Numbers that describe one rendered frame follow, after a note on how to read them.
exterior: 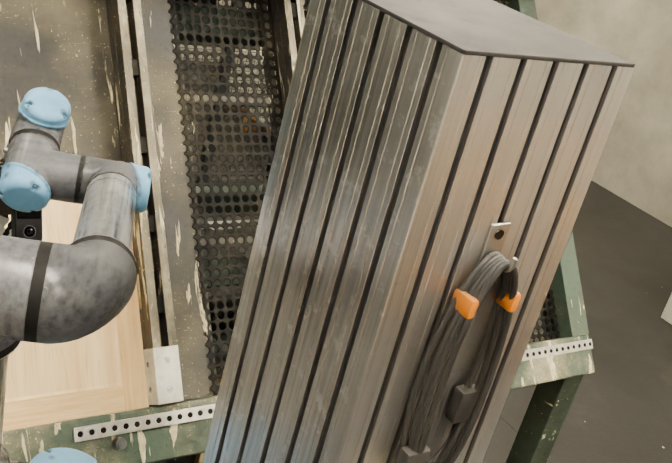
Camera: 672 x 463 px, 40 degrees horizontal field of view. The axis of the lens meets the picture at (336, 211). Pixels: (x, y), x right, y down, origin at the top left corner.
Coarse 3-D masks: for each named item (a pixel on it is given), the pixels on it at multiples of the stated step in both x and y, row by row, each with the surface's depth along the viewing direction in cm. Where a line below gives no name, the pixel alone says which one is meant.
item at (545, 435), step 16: (544, 384) 291; (560, 384) 286; (576, 384) 289; (544, 400) 291; (560, 400) 289; (528, 416) 297; (544, 416) 291; (560, 416) 293; (528, 432) 297; (544, 432) 293; (512, 448) 303; (528, 448) 297; (544, 448) 298
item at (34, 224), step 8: (16, 216) 152; (24, 216) 152; (32, 216) 153; (40, 216) 154; (16, 224) 152; (24, 224) 152; (32, 224) 153; (40, 224) 154; (16, 232) 152; (24, 232) 152; (32, 232) 153; (40, 232) 154; (40, 240) 154
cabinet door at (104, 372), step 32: (64, 224) 202; (128, 320) 206; (32, 352) 194; (64, 352) 197; (96, 352) 201; (128, 352) 205; (32, 384) 193; (64, 384) 196; (96, 384) 200; (128, 384) 204; (32, 416) 191; (64, 416) 195
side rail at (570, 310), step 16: (512, 0) 298; (528, 0) 299; (560, 272) 286; (576, 272) 289; (560, 288) 286; (576, 288) 287; (560, 304) 286; (576, 304) 286; (560, 320) 286; (576, 320) 285; (560, 336) 286
